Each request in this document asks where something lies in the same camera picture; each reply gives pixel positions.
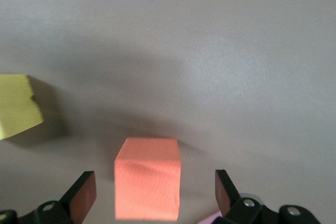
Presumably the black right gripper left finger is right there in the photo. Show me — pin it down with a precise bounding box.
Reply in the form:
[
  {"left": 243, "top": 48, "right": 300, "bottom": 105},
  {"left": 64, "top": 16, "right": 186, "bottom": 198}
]
[{"left": 0, "top": 170, "right": 97, "bottom": 224}]

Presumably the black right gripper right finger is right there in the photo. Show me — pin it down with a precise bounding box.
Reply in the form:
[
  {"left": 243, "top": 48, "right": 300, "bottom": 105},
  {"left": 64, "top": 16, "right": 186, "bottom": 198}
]
[{"left": 215, "top": 169, "right": 322, "bottom": 224}]

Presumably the orange foam cube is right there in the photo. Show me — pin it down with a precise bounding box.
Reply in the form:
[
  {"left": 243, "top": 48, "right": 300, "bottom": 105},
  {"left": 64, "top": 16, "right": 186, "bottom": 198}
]
[{"left": 114, "top": 136, "right": 182, "bottom": 221}]

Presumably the pink foam cube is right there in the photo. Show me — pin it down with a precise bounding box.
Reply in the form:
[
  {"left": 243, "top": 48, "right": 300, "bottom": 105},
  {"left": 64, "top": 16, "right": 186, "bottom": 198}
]
[{"left": 196, "top": 212, "right": 224, "bottom": 224}]

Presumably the yellow foam cube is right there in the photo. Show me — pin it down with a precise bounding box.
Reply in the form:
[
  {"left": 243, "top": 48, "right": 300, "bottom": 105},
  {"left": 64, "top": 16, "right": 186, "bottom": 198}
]
[{"left": 0, "top": 73, "right": 45, "bottom": 141}]

